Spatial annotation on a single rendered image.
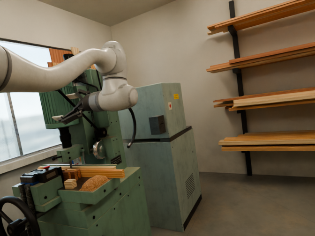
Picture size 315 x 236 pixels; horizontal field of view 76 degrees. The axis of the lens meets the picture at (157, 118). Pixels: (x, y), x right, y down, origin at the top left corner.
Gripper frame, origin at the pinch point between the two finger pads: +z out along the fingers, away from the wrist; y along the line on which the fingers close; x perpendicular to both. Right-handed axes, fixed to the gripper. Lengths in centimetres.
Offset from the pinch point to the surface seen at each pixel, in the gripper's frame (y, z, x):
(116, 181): -22.5, -15.6, -38.8
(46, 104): 3.5, 13.0, 0.9
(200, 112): 143, -17, -194
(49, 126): -5.1, 13.5, -7.4
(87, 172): -20.0, 1.0, -32.8
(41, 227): -49, 25, -39
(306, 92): 113, -141, -142
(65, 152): -13.4, 10.5, -21.0
